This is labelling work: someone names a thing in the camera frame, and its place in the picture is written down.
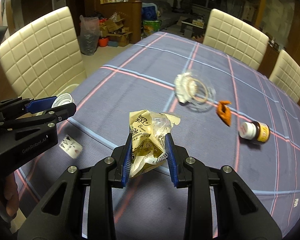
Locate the white bottle cap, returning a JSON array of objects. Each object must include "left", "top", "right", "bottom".
[{"left": 51, "top": 93, "right": 74, "bottom": 108}]

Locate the brown medicine bottle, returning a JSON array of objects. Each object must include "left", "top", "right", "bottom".
[{"left": 238, "top": 121, "right": 270, "bottom": 144}]

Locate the yellow snack bag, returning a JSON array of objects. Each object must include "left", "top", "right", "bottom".
[{"left": 129, "top": 109, "right": 180, "bottom": 178}]

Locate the orange peel piece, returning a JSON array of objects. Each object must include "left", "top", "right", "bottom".
[{"left": 216, "top": 101, "right": 232, "bottom": 127}]

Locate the clear plastic round lid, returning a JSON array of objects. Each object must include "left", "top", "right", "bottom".
[{"left": 179, "top": 69, "right": 216, "bottom": 113}]

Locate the white tissue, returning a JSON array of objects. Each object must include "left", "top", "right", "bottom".
[{"left": 174, "top": 72, "right": 198, "bottom": 103}]

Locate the white table sticker left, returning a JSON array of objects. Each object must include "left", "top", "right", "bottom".
[{"left": 59, "top": 135, "right": 83, "bottom": 159}]

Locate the white table sticker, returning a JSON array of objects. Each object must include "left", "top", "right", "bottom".
[
  {"left": 294, "top": 198, "right": 299, "bottom": 207},
  {"left": 59, "top": 135, "right": 83, "bottom": 159}
]

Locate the cream chair left side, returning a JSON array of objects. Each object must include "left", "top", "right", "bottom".
[{"left": 0, "top": 7, "right": 87, "bottom": 99}]

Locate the cream chair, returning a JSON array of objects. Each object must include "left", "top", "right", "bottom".
[
  {"left": 269, "top": 49, "right": 300, "bottom": 103},
  {"left": 203, "top": 9, "right": 269, "bottom": 70},
  {"left": 0, "top": 7, "right": 87, "bottom": 99}
]

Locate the white table sticker right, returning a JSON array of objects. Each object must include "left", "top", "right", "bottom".
[{"left": 294, "top": 198, "right": 299, "bottom": 207}]

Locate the grey plastic bag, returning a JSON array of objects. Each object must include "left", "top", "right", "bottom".
[{"left": 79, "top": 15, "right": 100, "bottom": 56}]

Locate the orange bucket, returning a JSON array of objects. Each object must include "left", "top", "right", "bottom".
[{"left": 98, "top": 37, "right": 109, "bottom": 47}]

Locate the cardboard boxes pile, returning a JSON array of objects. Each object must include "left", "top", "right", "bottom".
[{"left": 99, "top": 12, "right": 132, "bottom": 47}]

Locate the green shopping bag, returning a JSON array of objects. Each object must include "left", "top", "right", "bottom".
[{"left": 142, "top": 20, "right": 162, "bottom": 37}]

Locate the wooden partition counter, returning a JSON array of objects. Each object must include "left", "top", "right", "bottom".
[{"left": 97, "top": 1, "right": 142, "bottom": 44}]

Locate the cream chair far right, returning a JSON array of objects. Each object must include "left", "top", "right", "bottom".
[{"left": 269, "top": 49, "right": 300, "bottom": 103}]

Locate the coffee table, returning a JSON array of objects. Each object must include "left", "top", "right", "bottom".
[{"left": 180, "top": 18, "right": 206, "bottom": 38}]

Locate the cream chair far middle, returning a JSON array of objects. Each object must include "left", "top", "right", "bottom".
[{"left": 203, "top": 9, "right": 269, "bottom": 70}]

